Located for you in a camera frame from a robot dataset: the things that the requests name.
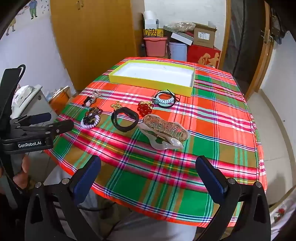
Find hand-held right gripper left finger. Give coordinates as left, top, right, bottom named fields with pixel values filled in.
left=24, top=155, right=102, bottom=241

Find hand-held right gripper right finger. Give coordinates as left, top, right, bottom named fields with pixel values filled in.
left=195, top=155, right=271, bottom=241

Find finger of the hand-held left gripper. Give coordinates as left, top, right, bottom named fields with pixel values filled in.
left=16, top=113, right=52, bottom=127
left=20, top=120, right=75, bottom=139

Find brown bead hair tie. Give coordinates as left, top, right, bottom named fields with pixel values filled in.
left=85, top=106, right=103, bottom=121

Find black pompom hair tie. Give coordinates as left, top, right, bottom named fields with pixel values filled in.
left=82, top=96, right=96, bottom=107

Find black wristband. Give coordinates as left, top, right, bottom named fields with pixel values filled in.
left=110, top=108, right=139, bottom=133

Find clear large claw clip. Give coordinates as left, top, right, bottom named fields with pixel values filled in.
left=137, top=113, right=190, bottom=150

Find red bead hair clip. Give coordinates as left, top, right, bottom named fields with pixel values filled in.
left=137, top=101, right=153, bottom=117

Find yellow shallow box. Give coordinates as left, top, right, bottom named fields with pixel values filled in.
left=109, top=61, right=196, bottom=98

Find person's left hand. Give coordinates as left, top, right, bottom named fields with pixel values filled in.
left=13, top=155, right=30, bottom=189

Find white cabinet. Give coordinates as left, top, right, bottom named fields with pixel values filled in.
left=13, top=85, right=58, bottom=121

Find orange container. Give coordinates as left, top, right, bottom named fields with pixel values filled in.
left=48, top=86, right=72, bottom=114

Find plaid tablecloth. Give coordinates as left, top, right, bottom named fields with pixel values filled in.
left=44, top=57, right=268, bottom=227

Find floral cloth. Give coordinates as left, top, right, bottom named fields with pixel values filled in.
left=269, top=185, right=296, bottom=237

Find black elastic with round charm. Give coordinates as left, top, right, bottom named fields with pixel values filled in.
left=152, top=90, right=182, bottom=109

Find wooden wardrobe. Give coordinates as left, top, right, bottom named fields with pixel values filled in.
left=50, top=0, right=145, bottom=92

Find red gift box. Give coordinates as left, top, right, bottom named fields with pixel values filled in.
left=187, top=45, right=221, bottom=69

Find pink plastic bin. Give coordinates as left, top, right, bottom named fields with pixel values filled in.
left=143, top=37, right=168, bottom=58

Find yellow and black tin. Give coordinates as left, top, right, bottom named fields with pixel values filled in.
left=143, top=29, right=164, bottom=37

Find wooden door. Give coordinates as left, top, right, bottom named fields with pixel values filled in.
left=245, top=0, right=278, bottom=100

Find pale blue bucket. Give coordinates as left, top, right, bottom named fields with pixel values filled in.
left=169, top=42, right=188, bottom=62

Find white paper boxes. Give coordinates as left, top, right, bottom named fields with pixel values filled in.
left=142, top=10, right=160, bottom=29

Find brown cardboard box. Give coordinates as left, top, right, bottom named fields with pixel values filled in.
left=192, top=22, right=218, bottom=49

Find striped white box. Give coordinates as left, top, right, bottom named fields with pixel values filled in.
left=170, top=32, right=194, bottom=46

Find metal door latch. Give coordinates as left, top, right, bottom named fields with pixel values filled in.
left=260, top=28, right=274, bottom=43

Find clear plastic bag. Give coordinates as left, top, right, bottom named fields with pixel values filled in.
left=165, top=21, right=196, bottom=32

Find lilac spiral hair tie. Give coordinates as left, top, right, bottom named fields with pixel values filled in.
left=80, top=115, right=101, bottom=129

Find white spiral hair tie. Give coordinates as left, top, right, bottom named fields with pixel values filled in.
left=154, top=92, right=175, bottom=107

